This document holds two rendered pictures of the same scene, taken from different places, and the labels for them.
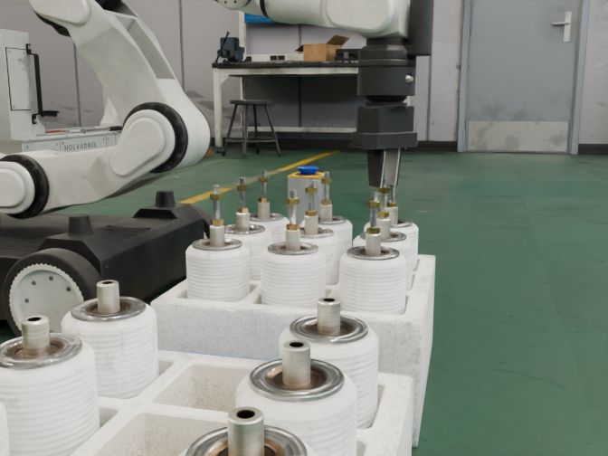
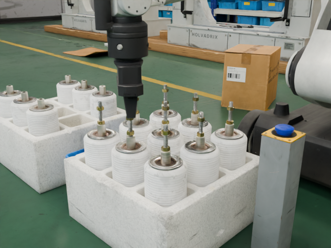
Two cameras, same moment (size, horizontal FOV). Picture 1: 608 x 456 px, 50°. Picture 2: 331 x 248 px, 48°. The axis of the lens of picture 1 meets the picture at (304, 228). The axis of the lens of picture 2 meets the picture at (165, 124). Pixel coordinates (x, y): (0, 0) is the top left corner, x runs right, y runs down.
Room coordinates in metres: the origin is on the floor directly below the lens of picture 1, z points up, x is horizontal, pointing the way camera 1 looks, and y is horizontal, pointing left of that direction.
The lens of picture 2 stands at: (1.52, -0.79, 0.62)
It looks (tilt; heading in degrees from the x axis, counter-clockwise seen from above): 20 degrees down; 121
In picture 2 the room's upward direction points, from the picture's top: straight up
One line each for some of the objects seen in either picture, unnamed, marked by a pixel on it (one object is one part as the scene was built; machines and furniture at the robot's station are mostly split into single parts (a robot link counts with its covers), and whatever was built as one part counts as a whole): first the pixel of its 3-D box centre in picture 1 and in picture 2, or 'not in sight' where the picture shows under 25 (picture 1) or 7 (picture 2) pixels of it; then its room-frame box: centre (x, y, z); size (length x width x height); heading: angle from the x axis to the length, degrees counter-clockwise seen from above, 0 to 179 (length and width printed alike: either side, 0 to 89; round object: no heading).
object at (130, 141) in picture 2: (383, 229); (130, 141); (1.02, -0.13, 0.26); 0.02 x 0.02 x 0.03
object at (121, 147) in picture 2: (383, 236); (131, 147); (1.02, -0.13, 0.25); 0.08 x 0.08 x 0.01
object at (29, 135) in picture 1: (64, 100); not in sight; (4.07, 1.47, 0.45); 1.51 x 0.57 x 0.74; 164
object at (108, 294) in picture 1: (108, 298); (102, 90); (0.65, 0.20, 0.26); 0.02 x 0.02 x 0.03
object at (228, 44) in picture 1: (231, 49); not in sight; (5.64, 0.61, 0.87); 0.41 x 0.17 x 0.25; 164
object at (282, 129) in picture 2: (308, 171); (283, 131); (1.35, -0.01, 0.32); 0.04 x 0.04 x 0.02
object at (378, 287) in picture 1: (371, 314); (103, 165); (0.91, -0.10, 0.16); 0.10 x 0.10 x 0.18
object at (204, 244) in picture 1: (217, 244); (165, 113); (0.96, 0.13, 0.25); 0.08 x 0.08 x 0.01
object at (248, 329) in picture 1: (310, 327); (165, 188); (1.05, -0.01, 0.09); 0.39 x 0.39 x 0.18; 76
